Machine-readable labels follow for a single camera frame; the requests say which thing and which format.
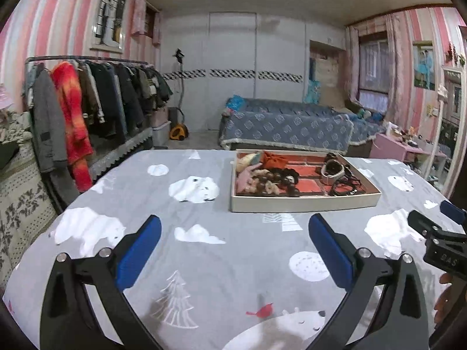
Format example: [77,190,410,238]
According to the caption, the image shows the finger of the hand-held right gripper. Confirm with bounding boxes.
[407,209,444,244]
[440,200,467,227]

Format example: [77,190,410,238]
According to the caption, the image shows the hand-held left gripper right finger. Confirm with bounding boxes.
[308,213,431,350]

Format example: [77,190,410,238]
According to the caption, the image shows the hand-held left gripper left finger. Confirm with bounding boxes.
[39,214,165,350]

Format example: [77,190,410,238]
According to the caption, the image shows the white tray with brick-pattern base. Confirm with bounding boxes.
[229,149,382,213]

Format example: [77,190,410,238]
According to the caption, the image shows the black scrunchie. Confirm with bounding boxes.
[272,168,300,187]

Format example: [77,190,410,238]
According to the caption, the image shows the wooden bead bracelet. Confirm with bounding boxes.
[255,175,289,195]

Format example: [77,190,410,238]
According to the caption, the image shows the orange bow hair tie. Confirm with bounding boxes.
[261,150,289,170]

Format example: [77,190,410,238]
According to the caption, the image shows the yellowish pompom hair tie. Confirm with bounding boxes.
[237,152,261,172]

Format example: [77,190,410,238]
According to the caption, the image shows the person's right hand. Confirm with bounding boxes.
[433,272,456,327]

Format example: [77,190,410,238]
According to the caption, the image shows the grey polar bear printed blanket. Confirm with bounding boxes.
[2,149,467,350]

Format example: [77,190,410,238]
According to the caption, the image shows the pink side table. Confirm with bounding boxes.
[370,133,447,179]

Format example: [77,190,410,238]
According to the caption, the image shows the white framed standing mirror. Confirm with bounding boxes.
[436,66,467,197]

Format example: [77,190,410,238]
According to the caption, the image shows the grey lace-trim cloth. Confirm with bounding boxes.
[89,127,154,181]

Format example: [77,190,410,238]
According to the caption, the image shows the bed with leaf patterned cover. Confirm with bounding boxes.
[0,142,59,281]

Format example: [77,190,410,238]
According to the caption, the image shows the garment steamer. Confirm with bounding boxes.
[170,48,189,141]

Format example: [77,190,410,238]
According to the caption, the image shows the sofa with blue patterned cover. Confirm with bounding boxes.
[219,97,384,155]

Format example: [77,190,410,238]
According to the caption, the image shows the orange fleece hanging coat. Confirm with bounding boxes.
[50,62,93,192]

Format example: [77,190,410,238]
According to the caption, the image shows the pink floral curtain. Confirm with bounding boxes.
[385,11,411,125]
[345,25,362,103]

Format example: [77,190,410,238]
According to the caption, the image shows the grey hanging coat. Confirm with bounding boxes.
[31,67,79,205]

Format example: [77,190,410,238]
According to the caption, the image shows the row of dark hanging clothes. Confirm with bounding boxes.
[76,60,174,139]

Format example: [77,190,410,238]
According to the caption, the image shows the blue hanging cloth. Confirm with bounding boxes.
[303,56,322,104]

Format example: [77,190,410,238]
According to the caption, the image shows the pile of crumpled clothes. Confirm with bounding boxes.
[0,111,33,143]

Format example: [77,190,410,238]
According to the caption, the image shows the metal clothes rack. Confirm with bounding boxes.
[25,55,154,205]

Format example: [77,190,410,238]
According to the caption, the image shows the white wardrobe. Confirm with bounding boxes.
[158,11,347,143]

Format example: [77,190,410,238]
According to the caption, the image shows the small window with pink curtain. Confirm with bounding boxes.
[131,0,161,46]

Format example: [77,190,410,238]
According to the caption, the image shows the wall poster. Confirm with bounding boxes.
[412,40,436,91]

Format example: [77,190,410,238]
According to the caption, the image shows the red flower wall decoration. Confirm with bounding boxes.
[449,42,467,68]

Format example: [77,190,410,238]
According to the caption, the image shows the framed wall picture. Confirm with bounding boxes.
[89,0,128,52]

